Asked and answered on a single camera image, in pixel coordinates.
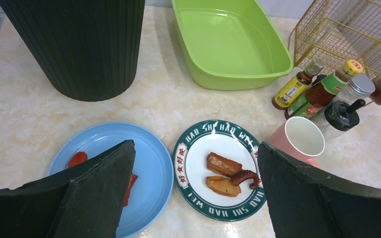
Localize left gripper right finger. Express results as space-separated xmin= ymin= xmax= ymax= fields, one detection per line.
xmin=257 ymin=142 xmax=381 ymax=238

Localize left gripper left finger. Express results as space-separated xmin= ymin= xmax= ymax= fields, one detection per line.
xmin=0 ymin=140 xmax=135 ymax=238

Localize green label sauce bottle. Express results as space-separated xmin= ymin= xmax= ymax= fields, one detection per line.
xmin=284 ymin=59 xmax=364 ymax=119

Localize silver lid glass jar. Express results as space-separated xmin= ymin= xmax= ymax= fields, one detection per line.
xmin=332 ymin=74 xmax=376 ymax=105

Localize red food pieces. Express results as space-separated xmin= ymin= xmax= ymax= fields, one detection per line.
xmin=67 ymin=151 xmax=138 ymax=207

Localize blue plate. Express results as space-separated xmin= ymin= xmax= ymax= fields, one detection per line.
xmin=48 ymin=122 xmax=174 ymax=238

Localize pink mug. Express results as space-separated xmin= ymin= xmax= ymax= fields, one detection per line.
xmin=266 ymin=117 xmax=325 ymax=168

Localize dark red octopus tentacle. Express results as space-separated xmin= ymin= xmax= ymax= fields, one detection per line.
xmin=230 ymin=170 xmax=260 ymax=189

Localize orange food slice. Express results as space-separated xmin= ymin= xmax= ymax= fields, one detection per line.
xmin=206 ymin=176 xmax=242 ymax=197

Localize white plate green rim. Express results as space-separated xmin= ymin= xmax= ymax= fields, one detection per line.
xmin=172 ymin=120 xmax=266 ymax=222

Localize black lid seasoning jar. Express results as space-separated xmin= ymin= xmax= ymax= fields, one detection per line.
xmin=312 ymin=99 xmax=366 ymax=141

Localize brown sausage piece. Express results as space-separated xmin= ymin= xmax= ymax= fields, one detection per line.
xmin=206 ymin=152 xmax=243 ymax=177

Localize small yellow label bottle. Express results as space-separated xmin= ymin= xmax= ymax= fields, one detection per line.
xmin=271 ymin=58 xmax=325 ymax=110

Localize small black cap bottle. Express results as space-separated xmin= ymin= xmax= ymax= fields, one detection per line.
xmin=311 ymin=74 xmax=327 ymax=86

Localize black plastic trash bin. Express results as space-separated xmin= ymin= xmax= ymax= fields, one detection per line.
xmin=0 ymin=0 xmax=145 ymax=102

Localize green plastic basin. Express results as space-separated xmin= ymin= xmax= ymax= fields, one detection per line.
xmin=172 ymin=0 xmax=293 ymax=90

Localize gold wire basket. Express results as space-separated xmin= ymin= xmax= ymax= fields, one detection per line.
xmin=289 ymin=0 xmax=381 ymax=78

